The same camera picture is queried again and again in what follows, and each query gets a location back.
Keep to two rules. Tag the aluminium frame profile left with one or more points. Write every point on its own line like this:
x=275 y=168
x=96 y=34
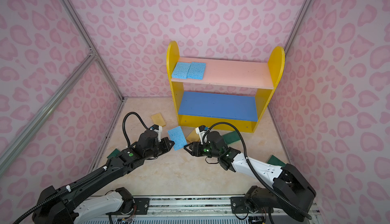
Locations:
x=57 y=97

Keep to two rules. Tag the green scouring pad far left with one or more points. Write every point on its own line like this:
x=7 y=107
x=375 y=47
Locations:
x=113 y=154

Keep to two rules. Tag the yellow wooden shelf unit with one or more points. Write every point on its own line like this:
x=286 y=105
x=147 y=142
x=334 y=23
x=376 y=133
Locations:
x=237 y=92

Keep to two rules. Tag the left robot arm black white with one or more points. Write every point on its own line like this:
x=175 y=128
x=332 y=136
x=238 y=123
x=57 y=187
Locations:
x=56 y=206

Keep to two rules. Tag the green scouring pad far right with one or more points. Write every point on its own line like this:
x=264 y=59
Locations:
x=273 y=160

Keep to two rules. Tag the green scouring pad centre right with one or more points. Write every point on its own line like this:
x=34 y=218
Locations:
x=231 y=137

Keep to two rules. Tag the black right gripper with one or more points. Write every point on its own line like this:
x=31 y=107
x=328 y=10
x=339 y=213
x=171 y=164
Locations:
x=194 y=145

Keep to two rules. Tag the blue sponge floor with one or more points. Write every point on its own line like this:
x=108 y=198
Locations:
x=196 y=70
x=177 y=136

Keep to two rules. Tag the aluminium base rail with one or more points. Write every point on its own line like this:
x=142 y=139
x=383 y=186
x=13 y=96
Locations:
x=201 y=209

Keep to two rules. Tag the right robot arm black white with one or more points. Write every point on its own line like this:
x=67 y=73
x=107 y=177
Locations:
x=282 y=187

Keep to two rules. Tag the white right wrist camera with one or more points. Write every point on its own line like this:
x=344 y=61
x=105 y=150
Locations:
x=201 y=132

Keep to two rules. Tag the yellow sponge near shelf left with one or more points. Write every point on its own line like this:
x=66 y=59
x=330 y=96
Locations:
x=158 y=119

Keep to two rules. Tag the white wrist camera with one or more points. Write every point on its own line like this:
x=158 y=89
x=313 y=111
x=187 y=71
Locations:
x=201 y=132
x=158 y=129

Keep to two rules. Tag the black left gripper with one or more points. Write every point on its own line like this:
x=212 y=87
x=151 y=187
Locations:
x=165 y=141

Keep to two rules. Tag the yellow sponge shelf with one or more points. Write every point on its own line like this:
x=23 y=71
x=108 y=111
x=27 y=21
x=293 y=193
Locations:
x=193 y=137
x=158 y=119

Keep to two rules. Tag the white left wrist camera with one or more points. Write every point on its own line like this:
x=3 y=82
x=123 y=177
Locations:
x=158 y=129

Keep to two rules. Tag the aluminium frame profile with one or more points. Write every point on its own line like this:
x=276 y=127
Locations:
x=57 y=97
x=302 y=14

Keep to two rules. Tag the aluminium frame profile right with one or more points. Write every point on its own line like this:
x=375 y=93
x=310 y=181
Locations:
x=302 y=14

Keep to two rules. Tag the green scouring pad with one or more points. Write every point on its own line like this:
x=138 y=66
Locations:
x=113 y=154
x=273 y=160
x=231 y=137

